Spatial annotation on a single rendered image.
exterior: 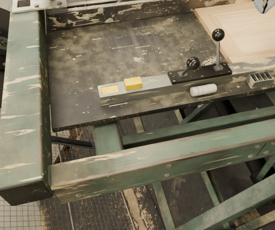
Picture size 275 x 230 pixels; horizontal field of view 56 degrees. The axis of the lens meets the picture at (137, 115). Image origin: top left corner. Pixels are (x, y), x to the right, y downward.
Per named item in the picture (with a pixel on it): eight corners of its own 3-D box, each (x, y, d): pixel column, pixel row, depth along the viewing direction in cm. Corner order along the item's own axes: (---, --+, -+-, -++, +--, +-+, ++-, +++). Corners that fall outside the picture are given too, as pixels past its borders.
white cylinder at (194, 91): (192, 98, 81) (215, 94, 83) (193, 92, 79) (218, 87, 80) (188, 91, 83) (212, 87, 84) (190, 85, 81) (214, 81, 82)
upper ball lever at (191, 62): (187, 81, 82) (203, 66, 69) (176, 82, 81) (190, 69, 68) (185, 69, 82) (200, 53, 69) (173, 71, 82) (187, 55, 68)
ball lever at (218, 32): (226, 72, 81) (227, 28, 76) (215, 74, 81) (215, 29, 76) (220, 70, 85) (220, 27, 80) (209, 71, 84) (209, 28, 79)
